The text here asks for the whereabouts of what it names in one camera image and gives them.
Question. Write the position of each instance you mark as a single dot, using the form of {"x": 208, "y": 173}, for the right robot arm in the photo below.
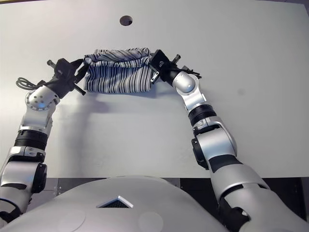
{"x": 217, "y": 145}

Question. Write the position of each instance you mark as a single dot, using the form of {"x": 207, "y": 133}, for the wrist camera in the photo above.
{"x": 159, "y": 60}
{"x": 64, "y": 68}

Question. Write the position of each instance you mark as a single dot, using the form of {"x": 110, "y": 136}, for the striped T-shirt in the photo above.
{"x": 118, "y": 75}

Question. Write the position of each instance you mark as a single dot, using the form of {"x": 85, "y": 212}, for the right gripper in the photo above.
{"x": 167, "y": 73}

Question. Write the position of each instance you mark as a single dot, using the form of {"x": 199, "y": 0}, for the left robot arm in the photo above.
{"x": 36, "y": 113}

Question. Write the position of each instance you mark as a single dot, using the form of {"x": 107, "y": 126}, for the robot body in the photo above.
{"x": 128, "y": 207}

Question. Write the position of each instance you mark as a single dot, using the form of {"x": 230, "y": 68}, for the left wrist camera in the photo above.
{"x": 64, "y": 68}

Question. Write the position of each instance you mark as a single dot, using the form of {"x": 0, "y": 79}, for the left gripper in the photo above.
{"x": 61, "y": 84}

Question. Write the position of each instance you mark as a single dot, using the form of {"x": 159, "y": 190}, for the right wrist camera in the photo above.
{"x": 159, "y": 60}

